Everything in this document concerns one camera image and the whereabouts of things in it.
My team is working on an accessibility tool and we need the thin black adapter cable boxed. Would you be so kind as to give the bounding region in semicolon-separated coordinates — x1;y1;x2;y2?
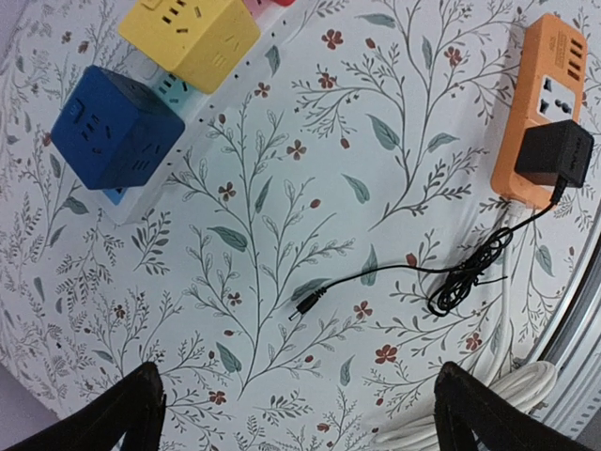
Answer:
286;176;569;323

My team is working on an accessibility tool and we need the floral table cloth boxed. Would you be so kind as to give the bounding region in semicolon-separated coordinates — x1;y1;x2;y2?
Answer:
1;1;600;450

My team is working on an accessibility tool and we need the yellow cube socket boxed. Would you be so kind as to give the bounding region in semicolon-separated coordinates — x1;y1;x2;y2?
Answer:
118;0;261;94

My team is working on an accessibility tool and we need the red cube socket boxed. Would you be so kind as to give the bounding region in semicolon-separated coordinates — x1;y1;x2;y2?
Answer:
270;0;296;8

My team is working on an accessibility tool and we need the white multicolour power strip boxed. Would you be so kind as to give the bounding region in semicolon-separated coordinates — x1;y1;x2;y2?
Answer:
91;0;301;226

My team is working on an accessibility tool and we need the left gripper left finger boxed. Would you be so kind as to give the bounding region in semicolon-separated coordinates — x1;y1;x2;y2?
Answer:
10;362;165;451

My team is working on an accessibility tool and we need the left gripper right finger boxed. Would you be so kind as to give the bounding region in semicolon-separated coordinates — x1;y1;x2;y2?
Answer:
435;362;586;450

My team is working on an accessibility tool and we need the black power adapter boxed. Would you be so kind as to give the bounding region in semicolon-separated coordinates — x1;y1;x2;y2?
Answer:
515;119;594;188

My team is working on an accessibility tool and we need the white cable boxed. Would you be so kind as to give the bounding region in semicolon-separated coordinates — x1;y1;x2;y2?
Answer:
375;196;560;447

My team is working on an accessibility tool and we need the orange USB power strip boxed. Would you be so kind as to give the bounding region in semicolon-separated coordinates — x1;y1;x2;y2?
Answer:
491;13;588;209

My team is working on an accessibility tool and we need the blue cube socket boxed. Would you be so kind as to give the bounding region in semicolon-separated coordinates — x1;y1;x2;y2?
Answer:
51;65;185;191

